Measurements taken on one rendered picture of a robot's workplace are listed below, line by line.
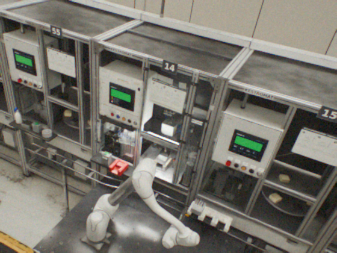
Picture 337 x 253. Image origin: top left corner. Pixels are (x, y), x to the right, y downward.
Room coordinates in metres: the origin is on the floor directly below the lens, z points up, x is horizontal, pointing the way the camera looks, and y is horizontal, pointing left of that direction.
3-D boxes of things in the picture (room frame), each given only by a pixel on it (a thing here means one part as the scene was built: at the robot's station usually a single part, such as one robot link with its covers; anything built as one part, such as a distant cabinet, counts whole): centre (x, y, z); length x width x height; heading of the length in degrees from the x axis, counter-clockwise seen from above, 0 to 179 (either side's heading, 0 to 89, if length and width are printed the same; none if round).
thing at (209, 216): (1.87, -0.57, 0.84); 0.36 x 0.14 x 0.10; 67
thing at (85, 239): (1.62, 0.34, 0.71); 0.22 x 0.18 x 0.06; 67
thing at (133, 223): (1.66, -0.06, 0.66); 1.50 x 1.06 x 0.04; 67
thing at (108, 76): (2.50, 0.28, 1.60); 0.42 x 0.29 x 0.46; 67
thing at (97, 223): (1.64, 0.36, 0.85); 0.18 x 0.16 x 0.22; 172
